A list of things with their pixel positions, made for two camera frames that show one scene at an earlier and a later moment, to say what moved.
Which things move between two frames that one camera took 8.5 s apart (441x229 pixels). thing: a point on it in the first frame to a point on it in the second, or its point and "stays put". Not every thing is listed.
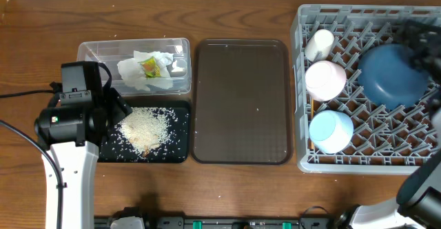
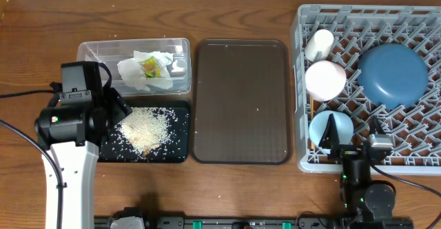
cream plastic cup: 322,41 stays put
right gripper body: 433,62 to 346,153
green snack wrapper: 150,67 stays put
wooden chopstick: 312,107 stays put
